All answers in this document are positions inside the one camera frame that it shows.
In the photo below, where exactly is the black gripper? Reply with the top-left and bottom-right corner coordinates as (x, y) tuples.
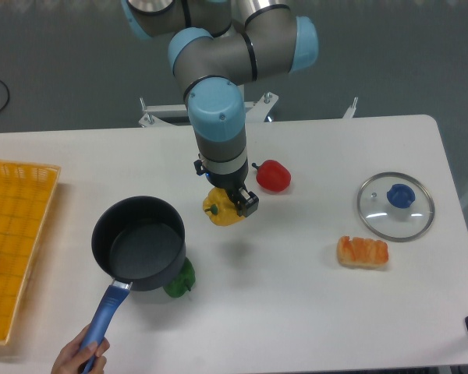
(193, 159), (259, 217)

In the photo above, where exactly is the yellow bell pepper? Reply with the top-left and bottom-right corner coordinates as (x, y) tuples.
(202, 187), (245, 227)

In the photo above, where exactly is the black pot blue handle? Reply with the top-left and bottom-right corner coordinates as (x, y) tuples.
(80, 196), (186, 349)

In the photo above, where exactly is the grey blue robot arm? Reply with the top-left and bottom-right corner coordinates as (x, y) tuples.
(122, 1), (319, 217)

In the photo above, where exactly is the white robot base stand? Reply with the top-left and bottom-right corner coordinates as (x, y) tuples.
(138, 86), (360, 128)

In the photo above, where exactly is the red bell pepper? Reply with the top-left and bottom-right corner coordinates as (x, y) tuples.
(251, 160), (292, 192)

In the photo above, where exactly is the green bell pepper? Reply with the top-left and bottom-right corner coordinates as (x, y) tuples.
(163, 258), (196, 298)

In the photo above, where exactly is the person's hand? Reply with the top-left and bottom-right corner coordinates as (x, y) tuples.
(51, 325), (110, 374)

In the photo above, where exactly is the orange bread loaf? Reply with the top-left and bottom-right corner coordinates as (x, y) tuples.
(336, 236), (389, 269)

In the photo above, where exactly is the glass lid blue knob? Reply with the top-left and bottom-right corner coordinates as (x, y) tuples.
(356, 171), (435, 242)

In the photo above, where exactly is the yellow plastic basket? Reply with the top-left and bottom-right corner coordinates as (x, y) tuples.
(0, 160), (61, 345)

